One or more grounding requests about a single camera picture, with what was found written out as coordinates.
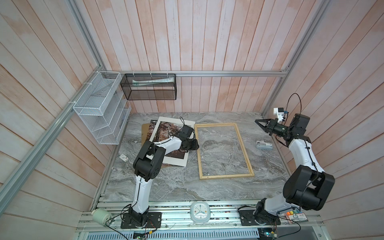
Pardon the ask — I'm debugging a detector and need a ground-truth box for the black wire mesh basket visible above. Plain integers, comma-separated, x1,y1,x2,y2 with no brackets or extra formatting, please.
120,73,178,101

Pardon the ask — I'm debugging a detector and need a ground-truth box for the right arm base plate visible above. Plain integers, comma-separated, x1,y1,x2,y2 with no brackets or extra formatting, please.
238,209,281,226

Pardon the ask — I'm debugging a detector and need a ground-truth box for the small white square tag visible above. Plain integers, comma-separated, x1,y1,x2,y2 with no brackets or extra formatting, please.
119,154,128,162

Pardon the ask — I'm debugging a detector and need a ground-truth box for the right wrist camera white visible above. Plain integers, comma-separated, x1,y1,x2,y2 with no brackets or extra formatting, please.
273,108,286,123

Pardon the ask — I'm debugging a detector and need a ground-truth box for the autumn forest photo print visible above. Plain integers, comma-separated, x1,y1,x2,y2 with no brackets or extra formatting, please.
149,121,188,167

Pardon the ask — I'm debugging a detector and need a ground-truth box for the paper in black basket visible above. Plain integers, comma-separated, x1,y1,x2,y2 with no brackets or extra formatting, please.
132,77,175,87

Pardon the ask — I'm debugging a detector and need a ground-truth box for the white wire mesh shelf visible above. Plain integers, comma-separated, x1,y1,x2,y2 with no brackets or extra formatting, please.
74,71,132,145

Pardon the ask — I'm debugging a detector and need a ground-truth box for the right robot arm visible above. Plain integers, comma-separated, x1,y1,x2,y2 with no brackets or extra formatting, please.
253,114,335,225

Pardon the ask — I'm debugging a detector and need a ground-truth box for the light wooden picture frame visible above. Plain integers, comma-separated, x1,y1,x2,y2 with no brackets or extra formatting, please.
195,123,255,180

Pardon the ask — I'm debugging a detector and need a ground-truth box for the white desk clock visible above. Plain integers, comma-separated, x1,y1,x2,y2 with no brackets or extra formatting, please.
190,201,211,224

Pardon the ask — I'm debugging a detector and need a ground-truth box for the brown cardboard backing board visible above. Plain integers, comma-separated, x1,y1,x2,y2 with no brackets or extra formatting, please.
141,120,157,146

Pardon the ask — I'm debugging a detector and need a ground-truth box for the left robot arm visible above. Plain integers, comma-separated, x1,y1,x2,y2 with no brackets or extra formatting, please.
128,125,199,227

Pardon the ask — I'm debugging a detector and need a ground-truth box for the pack of coloured highlighters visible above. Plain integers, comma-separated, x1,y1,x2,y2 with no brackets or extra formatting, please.
283,209,308,224

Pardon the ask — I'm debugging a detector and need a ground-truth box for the white photo mat board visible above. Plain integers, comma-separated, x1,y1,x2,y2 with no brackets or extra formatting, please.
146,117,195,167

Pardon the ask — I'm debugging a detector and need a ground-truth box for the small white grey device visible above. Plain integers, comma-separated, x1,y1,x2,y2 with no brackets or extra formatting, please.
256,141,273,150

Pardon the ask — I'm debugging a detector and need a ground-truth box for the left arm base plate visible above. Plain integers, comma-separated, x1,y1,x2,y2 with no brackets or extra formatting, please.
121,212,162,229

